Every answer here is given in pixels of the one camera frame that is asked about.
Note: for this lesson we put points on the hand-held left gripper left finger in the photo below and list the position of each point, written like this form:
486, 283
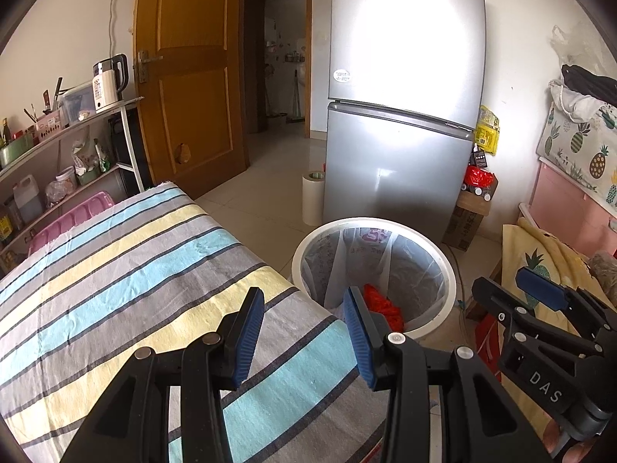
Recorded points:
246, 342

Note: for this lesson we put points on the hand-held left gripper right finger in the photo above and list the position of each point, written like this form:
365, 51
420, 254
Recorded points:
361, 342

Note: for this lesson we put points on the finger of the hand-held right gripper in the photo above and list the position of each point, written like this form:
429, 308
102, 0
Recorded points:
540, 289
496, 306

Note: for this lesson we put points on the white rim trash bin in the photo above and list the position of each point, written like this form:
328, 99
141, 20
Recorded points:
373, 223

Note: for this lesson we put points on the person's right hand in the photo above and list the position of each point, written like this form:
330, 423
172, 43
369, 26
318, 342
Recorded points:
581, 454

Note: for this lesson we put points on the yellow pineapple blanket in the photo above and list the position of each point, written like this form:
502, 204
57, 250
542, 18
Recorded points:
520, 260

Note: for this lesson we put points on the red paper bag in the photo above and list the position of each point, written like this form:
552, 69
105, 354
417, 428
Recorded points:
487, 342

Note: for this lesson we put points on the grey fuzzy cloth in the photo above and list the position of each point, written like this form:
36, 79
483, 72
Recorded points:
602, 267

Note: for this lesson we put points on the pink cabinet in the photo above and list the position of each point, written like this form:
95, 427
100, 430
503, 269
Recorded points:
564, 207

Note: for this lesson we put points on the cardboard box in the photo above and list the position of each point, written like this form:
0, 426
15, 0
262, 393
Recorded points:
465, 224

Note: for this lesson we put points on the small red plastic bag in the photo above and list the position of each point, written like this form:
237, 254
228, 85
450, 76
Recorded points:
479, 177

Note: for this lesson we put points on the striped blanket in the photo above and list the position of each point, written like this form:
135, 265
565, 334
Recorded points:
144, 260

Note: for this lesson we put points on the black packet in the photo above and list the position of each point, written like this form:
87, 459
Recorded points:
478, 158

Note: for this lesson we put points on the pineapple print cloth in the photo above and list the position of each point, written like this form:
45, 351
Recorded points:
573, 144

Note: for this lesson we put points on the white paper roll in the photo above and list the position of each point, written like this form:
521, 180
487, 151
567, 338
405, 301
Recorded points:
313, 197

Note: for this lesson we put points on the yellow plastic bag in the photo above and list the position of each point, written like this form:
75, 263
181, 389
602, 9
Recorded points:
488, 130

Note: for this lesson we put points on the silver refrigerator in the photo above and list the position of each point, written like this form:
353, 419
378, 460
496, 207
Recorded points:
400, 154

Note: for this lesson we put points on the white tote bag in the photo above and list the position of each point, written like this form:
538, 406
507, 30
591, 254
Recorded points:
573, 103

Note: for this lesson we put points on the black bag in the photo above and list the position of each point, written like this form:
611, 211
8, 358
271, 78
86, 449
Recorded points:
593, 82

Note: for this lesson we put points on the pink plastic tray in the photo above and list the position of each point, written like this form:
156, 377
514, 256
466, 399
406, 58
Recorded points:
72, 217

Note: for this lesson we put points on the metal shelf rack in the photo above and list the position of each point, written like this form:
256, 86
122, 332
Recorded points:
132, 149

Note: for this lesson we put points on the broom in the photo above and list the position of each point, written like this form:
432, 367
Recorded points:
295, 118

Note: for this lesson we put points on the knotted food bags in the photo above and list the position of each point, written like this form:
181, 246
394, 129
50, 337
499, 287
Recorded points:
89, 159

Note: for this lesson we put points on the white lid jar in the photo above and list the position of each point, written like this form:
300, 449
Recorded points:
66, 178

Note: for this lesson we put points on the clear hanging plastic bag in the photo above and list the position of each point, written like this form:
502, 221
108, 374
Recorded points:
578, 46

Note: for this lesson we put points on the oil jug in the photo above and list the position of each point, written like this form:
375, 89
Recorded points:
28, 200

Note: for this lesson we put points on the wooden door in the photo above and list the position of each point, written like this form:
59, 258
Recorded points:
193, 82

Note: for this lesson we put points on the white electric kettle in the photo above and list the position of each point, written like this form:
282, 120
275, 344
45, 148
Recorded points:
107, 87

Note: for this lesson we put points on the pink utensil basket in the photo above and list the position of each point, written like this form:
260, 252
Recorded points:
48, 128

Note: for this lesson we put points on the clear storage box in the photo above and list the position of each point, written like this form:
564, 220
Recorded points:
77, 103

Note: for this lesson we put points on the dark sauce bottle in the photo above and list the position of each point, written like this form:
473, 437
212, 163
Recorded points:
5, 130

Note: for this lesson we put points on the brown door frame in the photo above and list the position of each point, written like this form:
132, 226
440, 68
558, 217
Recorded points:
253, 58

